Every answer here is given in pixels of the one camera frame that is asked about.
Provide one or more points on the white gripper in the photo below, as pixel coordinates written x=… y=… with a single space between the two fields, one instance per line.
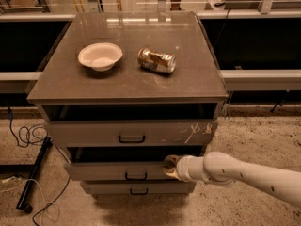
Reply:
x=182 y=169

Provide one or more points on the grey drawer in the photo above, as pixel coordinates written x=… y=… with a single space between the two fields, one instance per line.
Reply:
x=139 y=163
x=137 y=187
x=131 y=133

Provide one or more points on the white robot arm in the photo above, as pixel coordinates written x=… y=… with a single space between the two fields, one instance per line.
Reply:
x=222 y=169

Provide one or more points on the grey bottom drawer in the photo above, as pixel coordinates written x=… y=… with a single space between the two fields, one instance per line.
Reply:
x=137 y=187

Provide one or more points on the grey drawer cabinet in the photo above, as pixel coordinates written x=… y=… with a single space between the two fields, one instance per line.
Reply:
x=69 y=91

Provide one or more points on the grey top drawer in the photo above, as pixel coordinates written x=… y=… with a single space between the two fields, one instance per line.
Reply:
x=131 y=133

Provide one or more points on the crushed gold soda can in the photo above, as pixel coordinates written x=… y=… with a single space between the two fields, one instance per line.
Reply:
x=156 y=62

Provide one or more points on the white paper bowl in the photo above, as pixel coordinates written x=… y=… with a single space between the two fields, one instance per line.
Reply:
x=101 y=56

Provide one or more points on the black floor stand bar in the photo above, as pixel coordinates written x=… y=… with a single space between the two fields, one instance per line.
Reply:
x=23 y=202

